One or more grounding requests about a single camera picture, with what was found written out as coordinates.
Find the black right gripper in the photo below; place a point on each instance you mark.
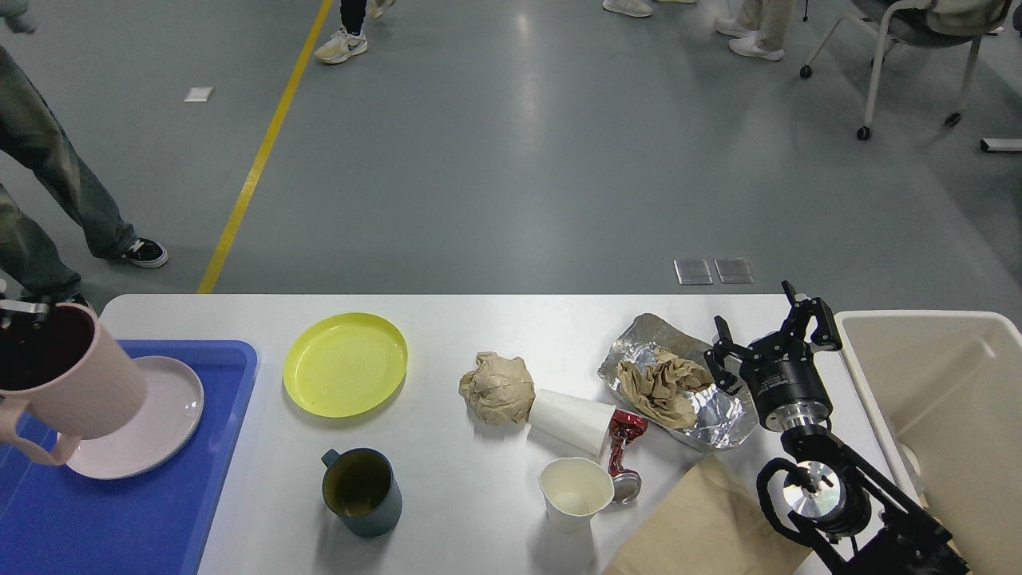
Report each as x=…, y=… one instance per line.
x=785, y=386

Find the yellow plate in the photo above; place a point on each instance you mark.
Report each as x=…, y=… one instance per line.
x=345, y=365

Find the dark teal mug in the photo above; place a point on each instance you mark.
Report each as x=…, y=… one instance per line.
x=359, y=486

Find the pink mug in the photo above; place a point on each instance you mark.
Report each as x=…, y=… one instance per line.
x=65, y=381

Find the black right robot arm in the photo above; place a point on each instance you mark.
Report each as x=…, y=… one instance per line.
x=824, y=495

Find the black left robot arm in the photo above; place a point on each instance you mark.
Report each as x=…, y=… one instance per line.
x=27, y=315

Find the right metal floor plate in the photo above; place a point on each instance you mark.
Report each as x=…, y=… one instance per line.
x=734, y=271

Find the metal floor plate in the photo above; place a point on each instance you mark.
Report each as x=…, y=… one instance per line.
x=693, y=272
x=734, y=271

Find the left metal floor plate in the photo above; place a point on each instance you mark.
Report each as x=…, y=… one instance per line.
x=693, y=272

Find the crumpled aluminium foil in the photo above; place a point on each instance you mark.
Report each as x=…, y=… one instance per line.
x=721, y=421

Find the crumpled brown paper on foil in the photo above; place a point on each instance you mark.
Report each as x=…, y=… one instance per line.
x=657, y=390

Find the beige plastic bin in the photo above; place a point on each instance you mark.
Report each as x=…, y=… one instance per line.
x=942, y=389

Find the white paper cup lying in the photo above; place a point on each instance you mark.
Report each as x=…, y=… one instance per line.
x=579, y=422

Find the white paper cup upright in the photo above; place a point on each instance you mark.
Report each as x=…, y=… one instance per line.
x=574, y=490

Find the crumpled brown paper ball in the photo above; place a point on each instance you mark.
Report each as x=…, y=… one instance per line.
x=498, y=390

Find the white metal bar on floor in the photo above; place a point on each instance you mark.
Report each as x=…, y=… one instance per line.
x=1001, y=145

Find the people's feet in background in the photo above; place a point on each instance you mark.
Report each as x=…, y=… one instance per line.
x=758, y=30

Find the grey office chair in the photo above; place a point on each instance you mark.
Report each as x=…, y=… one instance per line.
x=921, y=24

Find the pink plate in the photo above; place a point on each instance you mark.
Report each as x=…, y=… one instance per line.
x=164, y=424

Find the blue plastic tray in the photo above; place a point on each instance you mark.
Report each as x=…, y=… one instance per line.
x=55, y=521

